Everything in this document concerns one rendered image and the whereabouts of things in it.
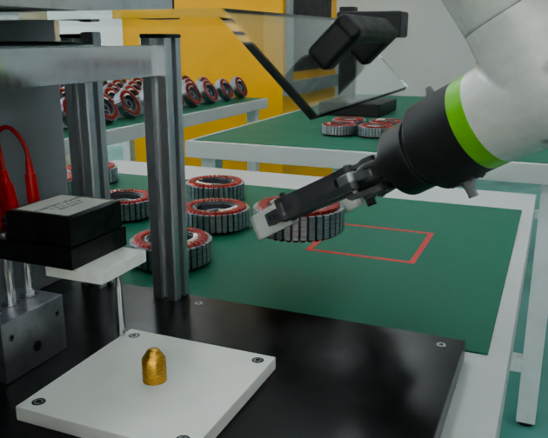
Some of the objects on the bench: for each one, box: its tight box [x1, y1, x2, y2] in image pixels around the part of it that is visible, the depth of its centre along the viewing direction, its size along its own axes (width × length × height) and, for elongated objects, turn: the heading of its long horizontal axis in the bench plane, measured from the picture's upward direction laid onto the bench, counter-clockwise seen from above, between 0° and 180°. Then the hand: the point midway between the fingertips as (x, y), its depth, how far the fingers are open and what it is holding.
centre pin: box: [142, 347, 167, 386], centre depth 53 cm, size 2×2×3 cm
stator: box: [186, 175, 244, 201], centre depth 127 cm, size 11×11×4 cm
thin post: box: [113, 275, 126, 337], centre depth 61 cm, size 2×2×10 cm
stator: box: [110, 189, 150, 222], centre depth 115 cm, size 11×11×4 cm
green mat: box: [110, 173, 522, 355], centre depth 110 cm, size 94×61×1 cm, turn 67°
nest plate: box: [16, 329, 276, 438], centre depth 54 cm, size 15×15×1 cm
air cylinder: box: [0, 287, 67, 384], centre depth 58 cm, size 5×8×6 cm
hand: (300, 215), depth 81 cm, fingers closed on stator, 11 cm apart
